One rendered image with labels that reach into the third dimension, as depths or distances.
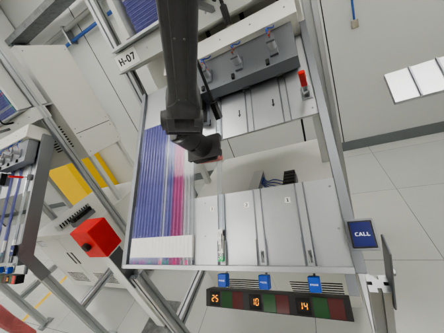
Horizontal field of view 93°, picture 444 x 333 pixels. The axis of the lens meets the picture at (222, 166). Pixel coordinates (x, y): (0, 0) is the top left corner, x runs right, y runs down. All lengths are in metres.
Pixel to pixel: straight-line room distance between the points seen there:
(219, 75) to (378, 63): 1.82
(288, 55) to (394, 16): 1.75
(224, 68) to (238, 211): 0.46
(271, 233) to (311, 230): 0.09
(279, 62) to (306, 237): 0.47
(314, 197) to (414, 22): 2.03
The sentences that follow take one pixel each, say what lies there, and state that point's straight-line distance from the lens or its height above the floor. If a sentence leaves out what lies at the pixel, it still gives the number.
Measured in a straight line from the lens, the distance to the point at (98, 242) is 1.16.
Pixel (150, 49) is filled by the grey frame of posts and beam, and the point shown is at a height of 1.33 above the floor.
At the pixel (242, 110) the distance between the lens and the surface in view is 0.71.
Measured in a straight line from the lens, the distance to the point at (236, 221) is 0.60.
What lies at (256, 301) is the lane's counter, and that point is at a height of 0.66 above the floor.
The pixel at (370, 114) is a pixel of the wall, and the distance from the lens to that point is 2.48.
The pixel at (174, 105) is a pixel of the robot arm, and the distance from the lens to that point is 0.39.
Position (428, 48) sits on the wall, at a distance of 2.49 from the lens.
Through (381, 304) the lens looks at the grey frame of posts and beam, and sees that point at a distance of 0.67.
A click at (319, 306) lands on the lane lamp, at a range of 0.57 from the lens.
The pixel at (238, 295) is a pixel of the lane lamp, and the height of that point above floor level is 0.67.
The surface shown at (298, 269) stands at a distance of 0.53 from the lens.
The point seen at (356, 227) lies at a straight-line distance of 0.50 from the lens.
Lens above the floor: 1.15
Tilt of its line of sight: 22 degrees down
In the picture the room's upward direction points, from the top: 23 degrees counter-clockwise
